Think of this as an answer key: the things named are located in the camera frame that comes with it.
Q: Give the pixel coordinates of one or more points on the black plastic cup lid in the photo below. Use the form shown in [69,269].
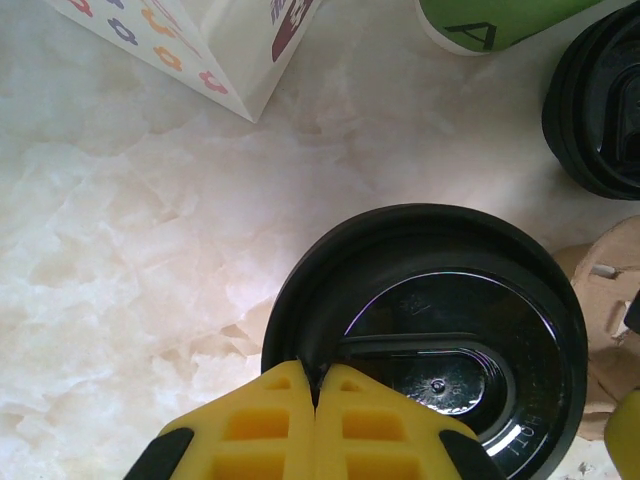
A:
[425,280]

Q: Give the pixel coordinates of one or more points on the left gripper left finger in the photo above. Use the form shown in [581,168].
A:
[250,430]

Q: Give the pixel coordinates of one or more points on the white printed paper bag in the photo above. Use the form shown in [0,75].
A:
[220,55]

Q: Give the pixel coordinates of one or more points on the brown pulp cup carrier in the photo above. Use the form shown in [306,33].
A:
[600,310]

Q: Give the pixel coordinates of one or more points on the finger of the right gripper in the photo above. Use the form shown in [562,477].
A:
[625,435]

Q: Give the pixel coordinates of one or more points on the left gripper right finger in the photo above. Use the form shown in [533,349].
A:
[380,440]

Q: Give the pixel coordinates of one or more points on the stack of paper cups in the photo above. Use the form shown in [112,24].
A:
[500,25]

